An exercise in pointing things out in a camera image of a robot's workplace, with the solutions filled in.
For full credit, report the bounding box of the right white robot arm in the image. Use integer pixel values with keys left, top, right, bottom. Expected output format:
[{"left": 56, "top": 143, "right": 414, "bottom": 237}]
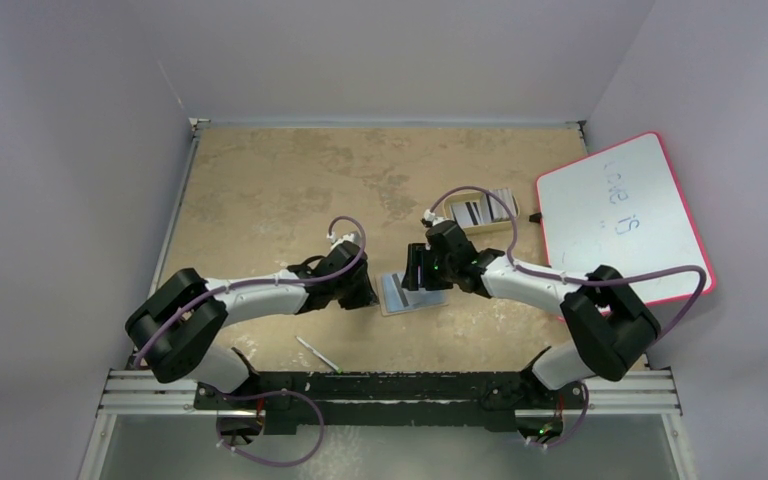
[{"left": 402, "top": 220, "right": 661, "bottom": 407}]

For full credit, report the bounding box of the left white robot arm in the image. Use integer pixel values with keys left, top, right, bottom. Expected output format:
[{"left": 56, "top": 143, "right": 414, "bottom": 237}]
[{"left": 125, "top": 240, "right": 379, "bottom": 409}]

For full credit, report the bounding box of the stack of white cards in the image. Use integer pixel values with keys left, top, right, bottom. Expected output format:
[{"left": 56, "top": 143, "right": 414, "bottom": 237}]
[{"left": 448, "top": 190, "right": 518, "bottom": 228}]

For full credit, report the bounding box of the beige oval card tray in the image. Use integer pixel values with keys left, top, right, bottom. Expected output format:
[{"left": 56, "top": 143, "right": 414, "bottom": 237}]
[{"left": 442, "top": 188, "right": 522, "bottom": 234}]

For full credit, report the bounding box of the silver pen on table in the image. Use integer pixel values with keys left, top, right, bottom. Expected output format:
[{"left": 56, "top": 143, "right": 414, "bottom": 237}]
[{"left": 296, "top": 336, "right": 343, "bottom": 374}]

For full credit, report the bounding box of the pink framed whiteboard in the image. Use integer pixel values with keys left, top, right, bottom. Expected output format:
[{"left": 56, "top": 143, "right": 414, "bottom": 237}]
[{"left": 535, "top": 131, "right": 717, "bottom": 293}]

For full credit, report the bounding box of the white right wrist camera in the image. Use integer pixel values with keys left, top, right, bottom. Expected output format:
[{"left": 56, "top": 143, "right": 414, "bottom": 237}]
[{"left": 421, "top": 209, "right": 447, "bottom": 229}]

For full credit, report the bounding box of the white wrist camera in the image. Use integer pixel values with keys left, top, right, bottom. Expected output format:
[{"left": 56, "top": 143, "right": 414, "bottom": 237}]
[
  {"left": 326, "top": 230, "right": 361, "bottom": 249},
  {"left": 421, "top": 209, "right": 447, "bottom": 229}
]

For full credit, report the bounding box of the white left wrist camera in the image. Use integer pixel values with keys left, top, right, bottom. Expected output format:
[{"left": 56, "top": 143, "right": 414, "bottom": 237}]
[{"left": 326, "top": 230, "right": 361, "bottom": 249}]

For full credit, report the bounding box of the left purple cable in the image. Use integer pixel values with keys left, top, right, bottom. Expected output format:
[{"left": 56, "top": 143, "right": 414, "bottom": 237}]
[{"left": 132, "top": 215, "right": 368, "bottom": 369}]

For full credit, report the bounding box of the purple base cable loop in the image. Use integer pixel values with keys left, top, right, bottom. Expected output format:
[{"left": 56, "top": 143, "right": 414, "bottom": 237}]
[{"left": 214, "top": 387, "right": 330, "bottom": 468}]

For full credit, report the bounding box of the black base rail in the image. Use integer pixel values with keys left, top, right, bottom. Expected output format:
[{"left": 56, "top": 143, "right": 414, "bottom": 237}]
[{"left": 195, "top": 371, "right": 585, "bottom": 435}]

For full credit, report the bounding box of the aluminium frame rail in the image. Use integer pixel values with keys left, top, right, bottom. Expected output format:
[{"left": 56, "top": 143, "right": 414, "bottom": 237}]
[{"left": 97, "top": 370, "right": 682, "bottom": 416}]

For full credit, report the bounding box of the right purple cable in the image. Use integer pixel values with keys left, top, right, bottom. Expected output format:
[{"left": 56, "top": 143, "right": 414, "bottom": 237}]
[{"left": 423, "top": 186, "right": 709, "bottom": 452}]

